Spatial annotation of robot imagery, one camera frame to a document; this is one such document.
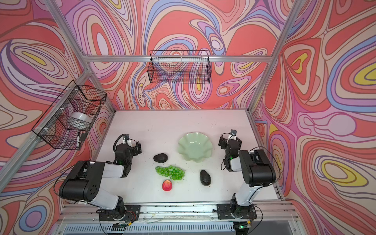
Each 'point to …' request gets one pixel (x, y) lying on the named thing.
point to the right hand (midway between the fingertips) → (230, 138)
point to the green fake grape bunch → (171, 172)
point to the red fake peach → (167, 185)
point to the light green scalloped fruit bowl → (195, 147)
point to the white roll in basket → (82, 116)
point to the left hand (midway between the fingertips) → (132, 141)
